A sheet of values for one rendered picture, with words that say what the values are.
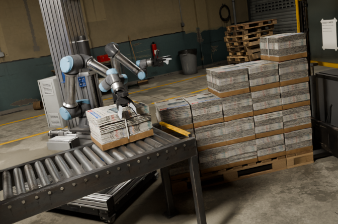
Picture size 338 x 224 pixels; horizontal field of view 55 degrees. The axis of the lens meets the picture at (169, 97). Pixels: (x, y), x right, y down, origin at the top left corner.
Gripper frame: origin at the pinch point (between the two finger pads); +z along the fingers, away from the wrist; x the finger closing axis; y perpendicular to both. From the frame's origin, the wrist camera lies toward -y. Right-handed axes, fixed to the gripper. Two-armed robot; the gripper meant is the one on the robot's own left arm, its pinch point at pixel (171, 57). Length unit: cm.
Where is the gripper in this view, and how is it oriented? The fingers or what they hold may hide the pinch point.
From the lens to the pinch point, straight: 321.5
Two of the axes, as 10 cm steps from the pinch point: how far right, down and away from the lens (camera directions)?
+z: 9.9, -1.4, -0.5
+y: 1.5, 9.3, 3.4
